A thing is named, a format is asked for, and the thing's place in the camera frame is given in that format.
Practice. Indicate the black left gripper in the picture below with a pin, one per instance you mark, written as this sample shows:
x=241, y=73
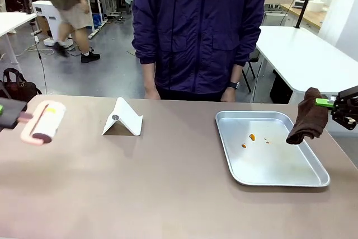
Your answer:
x=11, y=114

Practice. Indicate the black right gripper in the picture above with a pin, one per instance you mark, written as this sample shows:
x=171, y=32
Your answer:
x=346, y=107

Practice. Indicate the dark brown cloth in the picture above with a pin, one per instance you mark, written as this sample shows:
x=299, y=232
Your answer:
x=310, y=118

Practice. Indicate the pink lint roller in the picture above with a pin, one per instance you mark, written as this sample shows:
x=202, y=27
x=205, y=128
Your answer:
x=46, y=122

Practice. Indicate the person's right forearm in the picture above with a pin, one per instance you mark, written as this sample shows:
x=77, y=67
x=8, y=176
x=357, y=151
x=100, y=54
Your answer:
x=148, y=74

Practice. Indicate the person's left forearm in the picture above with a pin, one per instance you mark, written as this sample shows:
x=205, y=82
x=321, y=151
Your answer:
x=237, y=73

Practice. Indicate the person's left hand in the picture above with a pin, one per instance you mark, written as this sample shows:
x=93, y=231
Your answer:
x=228, y=95

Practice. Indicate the person's right hand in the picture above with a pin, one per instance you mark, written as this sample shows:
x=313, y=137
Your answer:
x=152, y=93

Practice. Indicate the black handbag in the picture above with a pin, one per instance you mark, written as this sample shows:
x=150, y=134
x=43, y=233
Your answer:
x=16, y=86

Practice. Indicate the yellow paper scrap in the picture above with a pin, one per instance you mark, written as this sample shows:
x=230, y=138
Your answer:
x=50, y=108

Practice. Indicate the large white rounded table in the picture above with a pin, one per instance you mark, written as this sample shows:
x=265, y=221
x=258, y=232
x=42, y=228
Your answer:
x=305, y=51

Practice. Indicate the tiny brown sauce spots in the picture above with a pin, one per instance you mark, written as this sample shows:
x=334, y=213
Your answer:
x=266, y=140

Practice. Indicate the large orange sauce stain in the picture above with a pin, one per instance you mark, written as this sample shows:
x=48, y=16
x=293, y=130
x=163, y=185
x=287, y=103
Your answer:
x=252, y=137

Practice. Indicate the black chair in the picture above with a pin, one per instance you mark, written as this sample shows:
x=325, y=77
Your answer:
x=251, y=68

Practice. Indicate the silver metal tray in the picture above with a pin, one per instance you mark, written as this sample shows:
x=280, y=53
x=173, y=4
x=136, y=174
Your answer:
x=268, y=163

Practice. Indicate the small white side table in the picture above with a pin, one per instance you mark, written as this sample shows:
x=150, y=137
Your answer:
x=12, y=23

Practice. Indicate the wooden top table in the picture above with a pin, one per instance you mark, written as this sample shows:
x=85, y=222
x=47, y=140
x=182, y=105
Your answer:
x=310, y=16

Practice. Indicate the black wrist watch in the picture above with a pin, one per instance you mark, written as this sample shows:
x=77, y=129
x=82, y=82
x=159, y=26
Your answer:
x=234, y=85

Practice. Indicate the white box on table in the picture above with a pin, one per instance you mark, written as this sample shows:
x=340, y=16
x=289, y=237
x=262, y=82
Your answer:
x=316, y=4

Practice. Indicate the white folded roller stand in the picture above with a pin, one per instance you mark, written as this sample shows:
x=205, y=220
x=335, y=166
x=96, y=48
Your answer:
x=124, y=117

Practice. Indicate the walking person in shorts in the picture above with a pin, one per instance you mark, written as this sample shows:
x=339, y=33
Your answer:
x=70, y=4

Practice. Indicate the blue plastic bag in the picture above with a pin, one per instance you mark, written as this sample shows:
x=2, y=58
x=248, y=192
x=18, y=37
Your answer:
x=96, y=20

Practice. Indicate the person in navy jacket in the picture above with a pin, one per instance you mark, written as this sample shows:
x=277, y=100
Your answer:
x=198, y=32

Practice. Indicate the white pedestal machine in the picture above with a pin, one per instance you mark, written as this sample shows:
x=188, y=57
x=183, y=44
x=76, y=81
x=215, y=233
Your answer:
x=46, y=12

